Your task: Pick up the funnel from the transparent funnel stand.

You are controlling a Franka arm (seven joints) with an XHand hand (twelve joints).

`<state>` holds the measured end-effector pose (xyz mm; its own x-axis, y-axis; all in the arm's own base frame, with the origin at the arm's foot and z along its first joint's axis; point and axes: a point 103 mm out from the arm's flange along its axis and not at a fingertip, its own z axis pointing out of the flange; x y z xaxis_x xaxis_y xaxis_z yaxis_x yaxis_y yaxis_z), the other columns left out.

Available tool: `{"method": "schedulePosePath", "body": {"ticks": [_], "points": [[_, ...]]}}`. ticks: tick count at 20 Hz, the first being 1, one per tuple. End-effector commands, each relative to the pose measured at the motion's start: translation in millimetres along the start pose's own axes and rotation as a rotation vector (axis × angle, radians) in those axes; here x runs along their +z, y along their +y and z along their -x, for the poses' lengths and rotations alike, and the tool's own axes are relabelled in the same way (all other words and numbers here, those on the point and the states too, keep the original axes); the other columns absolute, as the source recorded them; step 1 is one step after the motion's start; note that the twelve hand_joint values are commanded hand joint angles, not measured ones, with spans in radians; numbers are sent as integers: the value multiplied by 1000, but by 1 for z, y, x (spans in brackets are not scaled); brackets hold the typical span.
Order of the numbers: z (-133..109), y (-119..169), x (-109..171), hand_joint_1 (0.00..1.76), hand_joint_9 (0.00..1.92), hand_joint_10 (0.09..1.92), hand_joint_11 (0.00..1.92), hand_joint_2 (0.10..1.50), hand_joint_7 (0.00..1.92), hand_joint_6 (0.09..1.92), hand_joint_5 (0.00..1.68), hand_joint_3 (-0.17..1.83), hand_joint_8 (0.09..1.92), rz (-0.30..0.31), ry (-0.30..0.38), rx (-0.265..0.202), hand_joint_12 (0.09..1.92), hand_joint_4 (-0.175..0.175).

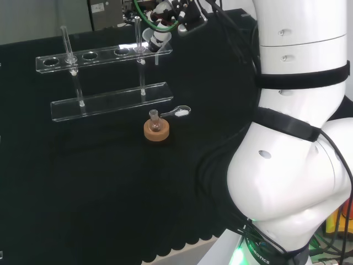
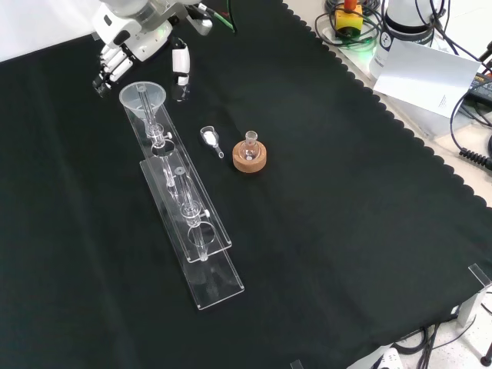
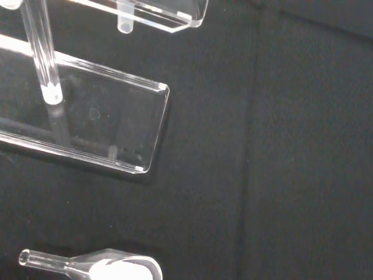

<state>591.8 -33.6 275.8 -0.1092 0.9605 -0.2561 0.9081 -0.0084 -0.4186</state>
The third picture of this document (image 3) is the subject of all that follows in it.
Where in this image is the black bench cloth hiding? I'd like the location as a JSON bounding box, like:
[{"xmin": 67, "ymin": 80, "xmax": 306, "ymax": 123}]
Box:
[{"xmin": 0, "ymin": 0, "xmax": 373, "ymax": 280}]

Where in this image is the clear acrylic funnel stand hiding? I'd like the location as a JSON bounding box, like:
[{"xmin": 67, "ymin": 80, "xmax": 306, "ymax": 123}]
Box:
[{"xmin": 0, "ymin": 0, "xmax": 209, "ymax": 176}]

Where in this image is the glass weighing funnel with powder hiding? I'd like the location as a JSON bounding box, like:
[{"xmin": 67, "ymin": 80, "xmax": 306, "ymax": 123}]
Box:
[{"xmin": 18, "ymin": 247, "xmax": 163, "ymax": 280}]

